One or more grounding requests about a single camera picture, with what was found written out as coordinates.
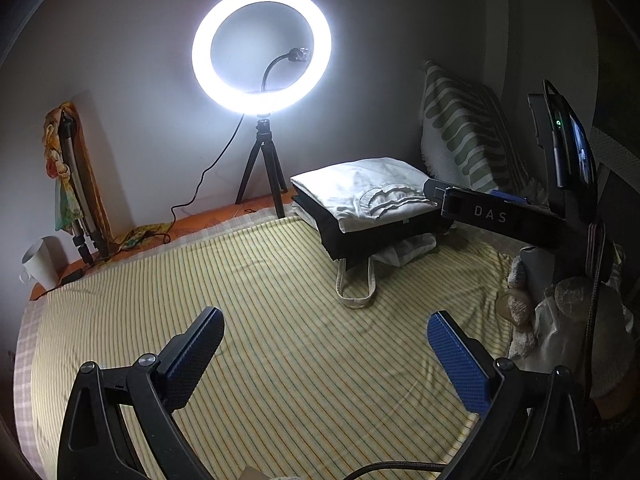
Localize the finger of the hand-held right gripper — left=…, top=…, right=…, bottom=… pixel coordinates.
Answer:
left=422, top=178, right=551, bottom=207
left=440, top=186, right=568, bottom=251

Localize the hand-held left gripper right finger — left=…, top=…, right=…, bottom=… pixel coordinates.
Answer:
left=426, top=310, right=588, bottom=480

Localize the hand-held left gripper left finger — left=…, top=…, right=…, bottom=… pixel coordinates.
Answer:
left=56, top=306, right=226, bottom=480

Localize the white t-shirt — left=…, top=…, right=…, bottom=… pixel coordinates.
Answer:
left=290, top=157, right=443, bottom=233

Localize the black t-shirt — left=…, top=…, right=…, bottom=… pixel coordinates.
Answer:
left=291, top=192, right=451, bottom=271

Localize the white tote bag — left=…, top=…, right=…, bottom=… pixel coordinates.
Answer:
left=335, top=232, right=441, bottom=311

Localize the green striped pillow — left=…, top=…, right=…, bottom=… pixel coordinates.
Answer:
left=419, top=60, right=551, bottom=206

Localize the beige plush toy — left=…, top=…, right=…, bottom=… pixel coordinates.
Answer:
left=500, top=255, right=541, bottom=361

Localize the yellow striped bed sheet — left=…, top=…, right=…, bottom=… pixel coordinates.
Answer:
left=17, top=212, right=531, bottom=480

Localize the white cloth bundle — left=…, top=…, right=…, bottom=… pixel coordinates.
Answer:
left=530, top=275, right=626, bottom=401

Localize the orange floral bed sheet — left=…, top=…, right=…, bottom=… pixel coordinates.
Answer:
left=30, top=187, right=296, bottom=301

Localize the black mini tripod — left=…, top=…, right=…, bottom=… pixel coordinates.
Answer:
left=235, top=109, right=288, bottom=220

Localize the white cup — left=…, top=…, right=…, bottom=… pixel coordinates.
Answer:
left=19, top=236, right=63, bottom=288

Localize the plaid blanket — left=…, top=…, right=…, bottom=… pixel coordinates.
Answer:
left=11, top=207, right=296, bottom=461

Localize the black gooseneck phone holder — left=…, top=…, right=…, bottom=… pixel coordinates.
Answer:
left=261, top=46, right=312, bottom=95

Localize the folded black light stand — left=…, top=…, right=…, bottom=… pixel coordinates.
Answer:
left=55, top=107, right=108, bottom=266

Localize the floral yellow cloth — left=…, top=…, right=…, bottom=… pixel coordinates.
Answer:
left=42, top=101, right=176, bottom=251

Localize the black braided cable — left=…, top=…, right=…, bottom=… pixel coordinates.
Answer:
left=345, top=460, right=451, bottom=480
left=577, top=220, right=608, bottom=411

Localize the black ring light cable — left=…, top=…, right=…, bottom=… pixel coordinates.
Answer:
left=165, top=112, right=246, bottom=226

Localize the white ring light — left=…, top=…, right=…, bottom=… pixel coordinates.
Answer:
left=191, top=0, right=333, bottom=111

